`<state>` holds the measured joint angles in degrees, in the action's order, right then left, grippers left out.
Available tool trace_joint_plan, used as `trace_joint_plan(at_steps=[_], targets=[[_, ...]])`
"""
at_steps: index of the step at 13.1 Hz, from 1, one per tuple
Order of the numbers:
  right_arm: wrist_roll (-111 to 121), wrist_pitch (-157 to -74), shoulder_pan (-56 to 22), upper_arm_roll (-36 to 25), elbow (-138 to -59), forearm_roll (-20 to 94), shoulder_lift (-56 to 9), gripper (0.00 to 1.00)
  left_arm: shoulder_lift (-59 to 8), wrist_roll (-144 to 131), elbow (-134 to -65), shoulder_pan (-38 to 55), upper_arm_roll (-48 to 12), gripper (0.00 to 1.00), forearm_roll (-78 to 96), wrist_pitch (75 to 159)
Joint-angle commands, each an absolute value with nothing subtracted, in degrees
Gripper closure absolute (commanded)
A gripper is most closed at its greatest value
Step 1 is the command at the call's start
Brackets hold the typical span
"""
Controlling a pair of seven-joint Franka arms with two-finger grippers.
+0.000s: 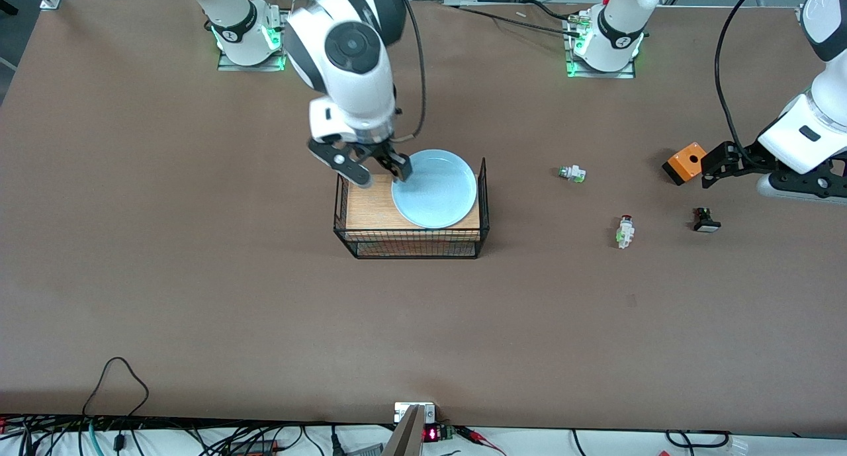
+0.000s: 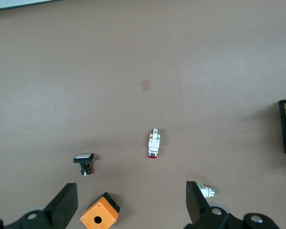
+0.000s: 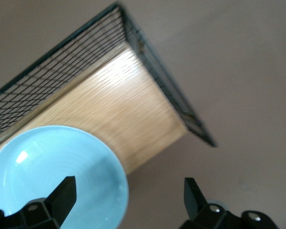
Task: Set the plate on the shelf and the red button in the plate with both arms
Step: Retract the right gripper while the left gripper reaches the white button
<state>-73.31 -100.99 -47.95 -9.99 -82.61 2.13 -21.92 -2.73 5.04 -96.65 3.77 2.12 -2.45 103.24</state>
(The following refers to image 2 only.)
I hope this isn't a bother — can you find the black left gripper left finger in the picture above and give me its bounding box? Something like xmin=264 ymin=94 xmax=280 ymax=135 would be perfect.
xmin=4 ymin=183 xmax=78 ymax=229

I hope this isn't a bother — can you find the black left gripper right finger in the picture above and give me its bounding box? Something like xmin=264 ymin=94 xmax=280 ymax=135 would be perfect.
xmin=184 ymin=181 xmax=231 ymax=229

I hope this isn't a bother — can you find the red push button white body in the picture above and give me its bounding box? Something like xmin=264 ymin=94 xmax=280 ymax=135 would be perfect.
xmin=147 ymin=128 xmax=162 ymax=159

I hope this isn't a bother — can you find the black square white-faced push button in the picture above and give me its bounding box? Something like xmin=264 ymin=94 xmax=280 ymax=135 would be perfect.
xmin=73 ymin=153 xmax=95 ymax=177

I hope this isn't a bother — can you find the white green connector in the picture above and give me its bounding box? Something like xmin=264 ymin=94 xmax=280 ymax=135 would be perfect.
xmin=196 ymin=183 xmax=216 ymax=198

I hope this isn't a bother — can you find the small brown tape patch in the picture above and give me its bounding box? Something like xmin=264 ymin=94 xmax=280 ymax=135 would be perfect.
xmin=141 ymin=80 xmax=152 ymax=92

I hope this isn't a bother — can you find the orange button enclosure box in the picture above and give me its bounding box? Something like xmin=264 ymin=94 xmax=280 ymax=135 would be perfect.
xmin=80 ymin=192 xmax=121 ymax=229

